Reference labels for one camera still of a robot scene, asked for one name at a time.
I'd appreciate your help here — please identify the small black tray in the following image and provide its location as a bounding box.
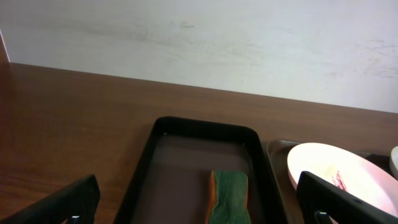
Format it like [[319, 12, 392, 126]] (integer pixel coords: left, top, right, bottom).
[[114, 116, 287, 223]]

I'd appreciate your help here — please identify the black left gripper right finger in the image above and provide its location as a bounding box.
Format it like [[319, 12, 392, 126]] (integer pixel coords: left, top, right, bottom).
[[296, 171, 397, 224]]

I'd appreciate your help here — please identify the pale green plate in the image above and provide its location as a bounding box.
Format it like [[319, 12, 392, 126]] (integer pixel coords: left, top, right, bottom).
[[389, 146, 398, 180]]

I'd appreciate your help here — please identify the white plate with red stain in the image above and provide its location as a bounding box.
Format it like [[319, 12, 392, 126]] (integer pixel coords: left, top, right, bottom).
[[287, 142, 397, 217]]

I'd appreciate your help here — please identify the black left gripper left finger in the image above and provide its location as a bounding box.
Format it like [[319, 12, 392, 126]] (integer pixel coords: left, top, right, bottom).
[[1, 174, 100, 224]]

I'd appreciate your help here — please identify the orange green scrub sponge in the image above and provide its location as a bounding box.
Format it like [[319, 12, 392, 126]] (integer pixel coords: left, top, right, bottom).
[[205, 170, 251, 224]]

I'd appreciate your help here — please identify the large brown serving tray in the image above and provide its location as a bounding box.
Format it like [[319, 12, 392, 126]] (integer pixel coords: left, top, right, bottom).
[[265, 140, 394, 223]]

